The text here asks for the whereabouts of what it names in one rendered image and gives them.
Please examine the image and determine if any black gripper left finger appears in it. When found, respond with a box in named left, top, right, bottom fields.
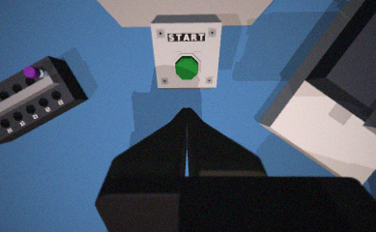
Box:
left=105, top=108, right=187, bottom=179

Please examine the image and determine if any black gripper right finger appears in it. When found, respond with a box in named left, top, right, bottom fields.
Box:
left=187, top=107, right=268, bottom=176

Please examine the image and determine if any blue bench mat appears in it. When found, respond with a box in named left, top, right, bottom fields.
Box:
left=0, top=0, right=350, bottom=232

